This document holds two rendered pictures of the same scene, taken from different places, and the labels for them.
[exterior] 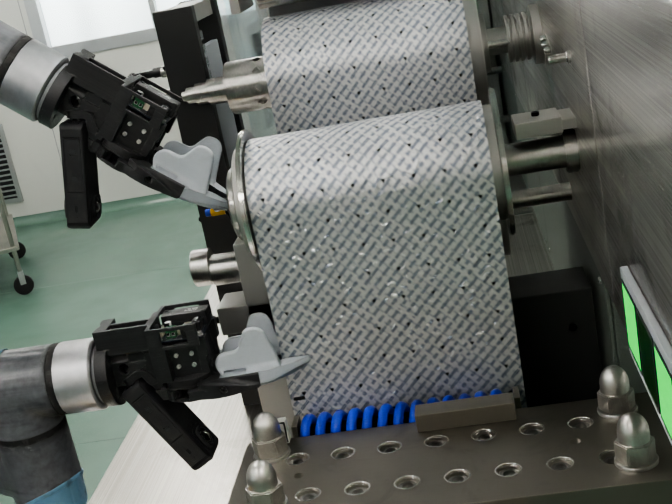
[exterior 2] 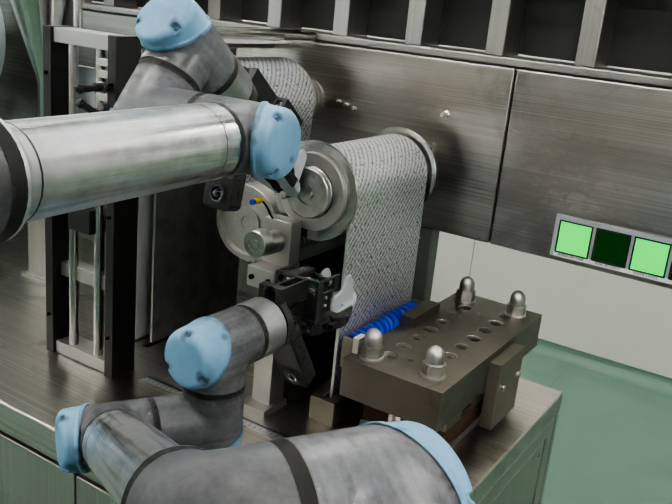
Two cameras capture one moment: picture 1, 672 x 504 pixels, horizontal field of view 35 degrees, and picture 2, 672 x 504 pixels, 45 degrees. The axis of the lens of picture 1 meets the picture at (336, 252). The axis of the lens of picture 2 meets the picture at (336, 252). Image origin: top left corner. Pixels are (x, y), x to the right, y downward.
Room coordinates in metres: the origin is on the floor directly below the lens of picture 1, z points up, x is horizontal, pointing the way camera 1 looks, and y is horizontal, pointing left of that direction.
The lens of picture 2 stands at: (0.56, 1.13, 1.52)
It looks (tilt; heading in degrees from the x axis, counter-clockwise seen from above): 17 degrees down; 293
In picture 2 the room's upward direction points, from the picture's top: 6 degrees clockwise
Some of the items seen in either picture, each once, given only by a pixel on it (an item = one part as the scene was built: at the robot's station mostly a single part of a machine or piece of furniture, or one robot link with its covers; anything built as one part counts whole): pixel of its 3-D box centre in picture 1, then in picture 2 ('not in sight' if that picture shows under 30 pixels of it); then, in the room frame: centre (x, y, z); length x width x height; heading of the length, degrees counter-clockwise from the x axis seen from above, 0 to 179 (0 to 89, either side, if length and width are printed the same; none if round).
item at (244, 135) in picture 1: (256, 201); (314, 190); (1.06, 0.07, 1.25); 0.15 x 0.01 x 0.15; 172
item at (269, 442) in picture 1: (267, 433); (372, 342); (0.93, 0.10, 1.05); 0.04 x 0.04 x 0.04
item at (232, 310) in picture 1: (260, 367); (268, 317); (1.10, 0.11, 1.05); 0.06 x 0.05 x 0.31; 82
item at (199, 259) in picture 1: (203, 267); (258, 242); (1.10, 0.14, 1.18); 0.04 x 0.02 x 0.04; 172
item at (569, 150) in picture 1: (540, 155); not in sight; (1.02, -0.22, 1.25); 0.07 x 0.04 x 0.04; 82
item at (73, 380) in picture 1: (88, 373); (254, 327); (1.03, 0.28, 1.11); 0.08 x 0.05 x 0.08; 172
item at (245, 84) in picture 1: (253, 84); not in sight; (1.31, 0.06, 1.33); 0.06 x 0.06 x 0.06; 82
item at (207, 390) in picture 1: (218, 381); (329, 316); (0.98, 0.14, 1.09); 0.09 x 0.05 x 0.02; 81
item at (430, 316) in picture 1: (394, 330); (381, 271); (0.98, -0.04, 1.11); 0.23 x 0.01 x 0.18; 82
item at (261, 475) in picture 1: (262, 483); (434, 360); (0.84, 0.10, 1.05); 0.04 x 0.04 x 0.04
